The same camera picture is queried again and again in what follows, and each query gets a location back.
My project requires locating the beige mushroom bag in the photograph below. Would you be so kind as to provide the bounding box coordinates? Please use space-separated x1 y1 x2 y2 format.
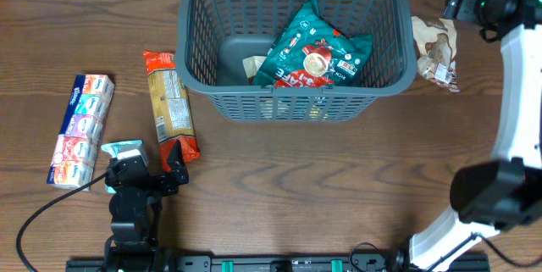
242 56 267 84
412 16 460 92

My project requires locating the green Nescafe coffee bag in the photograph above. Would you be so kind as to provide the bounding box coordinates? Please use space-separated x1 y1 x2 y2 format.
252 0 374 119

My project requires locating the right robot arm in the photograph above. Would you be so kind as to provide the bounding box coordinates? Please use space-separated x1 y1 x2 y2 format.
388 0 541 271

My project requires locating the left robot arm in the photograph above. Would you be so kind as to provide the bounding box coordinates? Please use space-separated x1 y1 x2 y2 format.
101 140 189 271

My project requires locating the teal wet wipes packet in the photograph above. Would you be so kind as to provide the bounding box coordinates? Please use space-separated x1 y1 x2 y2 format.
101 140 148 193

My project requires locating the orange spaghetti packet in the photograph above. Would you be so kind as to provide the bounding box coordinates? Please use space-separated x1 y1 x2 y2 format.
143 50 200 172

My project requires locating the Kleenex tissue multipack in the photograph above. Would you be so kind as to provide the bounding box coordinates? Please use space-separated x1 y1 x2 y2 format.
47 75 115 189

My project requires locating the grey plastic basket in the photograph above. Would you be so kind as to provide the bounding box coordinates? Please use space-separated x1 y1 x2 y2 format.
176 0 417 122

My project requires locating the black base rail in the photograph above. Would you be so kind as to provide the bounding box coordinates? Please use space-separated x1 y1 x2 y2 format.
65 253 492 272

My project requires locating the left black cable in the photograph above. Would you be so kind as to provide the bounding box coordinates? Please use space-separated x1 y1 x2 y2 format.
15 172 109 272

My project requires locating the black cable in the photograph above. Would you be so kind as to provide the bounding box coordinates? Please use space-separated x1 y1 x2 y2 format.
15 172 109 272
427 231 542 272

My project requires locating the right black cable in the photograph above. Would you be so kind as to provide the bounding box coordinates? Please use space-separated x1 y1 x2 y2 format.
427 231 542 272

